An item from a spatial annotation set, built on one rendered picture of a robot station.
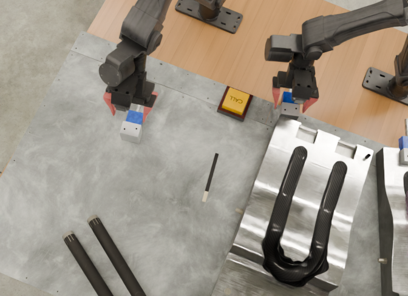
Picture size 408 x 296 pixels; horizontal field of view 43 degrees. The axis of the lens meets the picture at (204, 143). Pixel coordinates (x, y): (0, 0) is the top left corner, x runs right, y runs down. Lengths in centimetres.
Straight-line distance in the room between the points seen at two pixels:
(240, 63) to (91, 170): 53
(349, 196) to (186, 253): 44
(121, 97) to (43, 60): 137
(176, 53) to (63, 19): 114
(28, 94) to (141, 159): 112
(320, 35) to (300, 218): 44
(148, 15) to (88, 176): 49
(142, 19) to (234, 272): 63
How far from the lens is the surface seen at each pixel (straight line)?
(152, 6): 116
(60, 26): 258
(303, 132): 141
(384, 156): 147
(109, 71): 115
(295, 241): 126
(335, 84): 157
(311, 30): 128
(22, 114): 241
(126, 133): 138
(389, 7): 123
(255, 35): 159
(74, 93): 151
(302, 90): 129
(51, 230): 140
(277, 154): 135
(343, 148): 143
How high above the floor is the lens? 215
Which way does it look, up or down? 70 degrees down
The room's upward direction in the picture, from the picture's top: 9 degrees clockwise
